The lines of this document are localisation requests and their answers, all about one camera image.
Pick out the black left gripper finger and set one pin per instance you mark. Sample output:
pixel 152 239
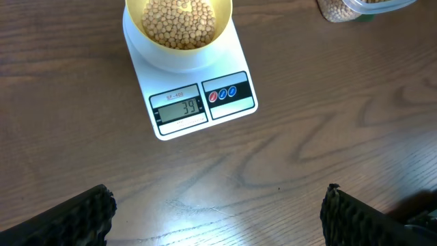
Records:
pixel 82 220

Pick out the yellow plastic bowl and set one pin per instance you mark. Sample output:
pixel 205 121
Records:
pixel 223 10

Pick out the clear container of soybeans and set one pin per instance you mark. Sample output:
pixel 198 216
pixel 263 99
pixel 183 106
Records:
pixel 338 11

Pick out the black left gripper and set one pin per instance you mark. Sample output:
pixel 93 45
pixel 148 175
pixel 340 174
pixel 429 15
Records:
pixel 347 221

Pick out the soybeans in yellow bowl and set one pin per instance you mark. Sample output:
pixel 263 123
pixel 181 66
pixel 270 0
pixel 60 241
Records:
pixel 179 24

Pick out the white digital kitchen scale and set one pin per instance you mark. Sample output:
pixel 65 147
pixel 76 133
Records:
pixel 180 102

